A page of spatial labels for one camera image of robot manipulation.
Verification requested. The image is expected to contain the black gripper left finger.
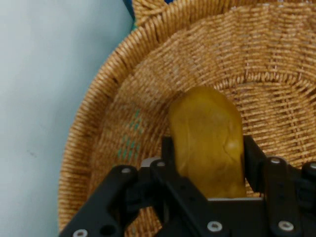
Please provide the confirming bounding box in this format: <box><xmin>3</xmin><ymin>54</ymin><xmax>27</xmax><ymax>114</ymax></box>
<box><xmin>59</xmin><ymin>136</ymin><xmax>208</xmax><ymax>237</ymax></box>

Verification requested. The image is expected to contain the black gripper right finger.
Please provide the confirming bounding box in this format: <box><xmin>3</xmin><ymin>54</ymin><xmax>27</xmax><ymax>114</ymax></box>
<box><xmin>243</xmin><ymin>135</ymin><xmax>316</xmax><ymax>237</ymax></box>

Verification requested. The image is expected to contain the yellow-brown potato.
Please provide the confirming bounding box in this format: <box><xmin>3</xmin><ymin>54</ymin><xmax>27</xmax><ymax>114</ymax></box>
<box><xmin>168</xmin><ymin>85</ymin><xmax>246</xmax><ymax>199</ymax></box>

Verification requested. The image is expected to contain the woven wicker basket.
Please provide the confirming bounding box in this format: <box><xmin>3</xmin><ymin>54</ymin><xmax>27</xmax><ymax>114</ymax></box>
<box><xmin>58</xmin><ymin>0</ymin><xmax>316</xmax><ymax>237</ymax></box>

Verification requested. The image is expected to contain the dark blue foam mat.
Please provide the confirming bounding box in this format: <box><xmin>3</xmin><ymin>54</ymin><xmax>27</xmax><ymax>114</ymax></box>
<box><xmin>122</xmin><ymin>0</ymin><xmax>137</xmax><ymax>31</ymax></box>

